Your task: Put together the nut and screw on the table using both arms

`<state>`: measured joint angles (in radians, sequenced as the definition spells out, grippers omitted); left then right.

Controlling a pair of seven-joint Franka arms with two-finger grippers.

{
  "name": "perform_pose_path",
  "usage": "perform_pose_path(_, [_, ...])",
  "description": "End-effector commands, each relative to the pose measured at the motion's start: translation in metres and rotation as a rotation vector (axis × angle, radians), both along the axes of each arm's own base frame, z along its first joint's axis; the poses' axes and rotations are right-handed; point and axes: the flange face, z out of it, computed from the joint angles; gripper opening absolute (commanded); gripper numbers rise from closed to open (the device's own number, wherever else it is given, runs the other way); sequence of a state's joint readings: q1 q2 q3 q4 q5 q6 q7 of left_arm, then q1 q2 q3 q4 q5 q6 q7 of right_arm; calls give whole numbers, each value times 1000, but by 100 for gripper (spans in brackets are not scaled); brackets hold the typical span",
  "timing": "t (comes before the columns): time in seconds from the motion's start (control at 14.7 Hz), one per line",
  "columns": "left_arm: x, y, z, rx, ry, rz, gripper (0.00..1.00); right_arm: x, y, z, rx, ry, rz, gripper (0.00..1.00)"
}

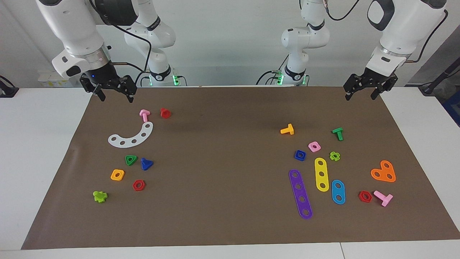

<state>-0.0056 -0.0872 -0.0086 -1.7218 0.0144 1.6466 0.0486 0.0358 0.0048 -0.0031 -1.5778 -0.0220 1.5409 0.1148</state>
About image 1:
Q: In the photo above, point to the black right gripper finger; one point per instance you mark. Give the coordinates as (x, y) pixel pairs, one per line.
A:
(90, 85)
(128, 85)

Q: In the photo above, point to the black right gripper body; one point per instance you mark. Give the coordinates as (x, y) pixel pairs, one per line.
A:
(102, 76)

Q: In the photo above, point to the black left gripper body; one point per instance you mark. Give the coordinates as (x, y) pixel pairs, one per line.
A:
(377, 79)

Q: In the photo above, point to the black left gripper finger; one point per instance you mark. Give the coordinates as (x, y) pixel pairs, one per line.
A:
(352, 84)
(387, 86)

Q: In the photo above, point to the blue triangle-head plastic screw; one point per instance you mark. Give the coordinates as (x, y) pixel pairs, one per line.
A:
(146, 164)

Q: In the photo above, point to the blue square plastic nut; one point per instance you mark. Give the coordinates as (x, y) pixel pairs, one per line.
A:
(296, 158)

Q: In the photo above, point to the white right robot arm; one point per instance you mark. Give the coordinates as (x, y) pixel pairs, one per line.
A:
(68, 25)

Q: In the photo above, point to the pink plastic screw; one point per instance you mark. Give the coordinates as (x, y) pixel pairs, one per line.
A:
(145, 116)
(384, 198)

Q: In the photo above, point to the red plastic screw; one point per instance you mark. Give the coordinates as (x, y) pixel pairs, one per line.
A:
(165, 113)

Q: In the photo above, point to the green plastic screw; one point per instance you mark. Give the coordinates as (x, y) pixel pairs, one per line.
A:
(339, 133)

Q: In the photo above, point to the lime cross plastic nut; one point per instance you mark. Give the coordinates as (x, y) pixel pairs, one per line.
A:
(331, 155)

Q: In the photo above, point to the pink square plastic nut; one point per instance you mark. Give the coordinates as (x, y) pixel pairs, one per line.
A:
(310, 148)

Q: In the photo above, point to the green triangle plastic nut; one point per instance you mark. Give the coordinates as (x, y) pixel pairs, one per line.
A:
(128, 162)

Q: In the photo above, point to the orange plastic screw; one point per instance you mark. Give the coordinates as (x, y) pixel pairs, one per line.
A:
(289, 129)

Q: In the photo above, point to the orange square plastic nut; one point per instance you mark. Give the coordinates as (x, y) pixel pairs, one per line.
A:
(113, 175)

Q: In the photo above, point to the red hexagon plastic nut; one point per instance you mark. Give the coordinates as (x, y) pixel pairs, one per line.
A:
(360, 199)
(134, 187)

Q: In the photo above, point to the lime cross-head plastic screw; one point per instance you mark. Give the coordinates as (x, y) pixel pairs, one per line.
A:
(99, 197)

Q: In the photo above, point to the white cardboard box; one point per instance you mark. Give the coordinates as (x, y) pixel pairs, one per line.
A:
(50, 80)

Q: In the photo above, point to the black pole stand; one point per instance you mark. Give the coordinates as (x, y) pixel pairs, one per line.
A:
(429, 88)

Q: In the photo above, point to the white curved perforated plate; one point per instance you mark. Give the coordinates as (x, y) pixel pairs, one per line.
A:
(139, 138)

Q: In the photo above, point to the blue crate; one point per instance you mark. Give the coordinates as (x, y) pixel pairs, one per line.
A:
(453, 108)

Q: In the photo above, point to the black desk clamp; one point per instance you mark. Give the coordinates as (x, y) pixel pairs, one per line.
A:
(7, 90)

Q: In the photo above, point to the orange heart-shaped plate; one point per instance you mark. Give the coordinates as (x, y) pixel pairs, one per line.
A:
(383, 173)

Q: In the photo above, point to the yellow three-hole strip plate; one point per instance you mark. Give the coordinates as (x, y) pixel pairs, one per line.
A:
(321, 168)

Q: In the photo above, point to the blue two-hole strip plate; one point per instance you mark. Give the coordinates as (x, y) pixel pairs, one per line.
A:
(338, 191)

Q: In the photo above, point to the purple four-hole strip plate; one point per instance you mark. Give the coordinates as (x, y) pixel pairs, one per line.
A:
(300, 193)

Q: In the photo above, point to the brown table mat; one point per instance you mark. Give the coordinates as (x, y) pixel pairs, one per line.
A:
(222, 201)

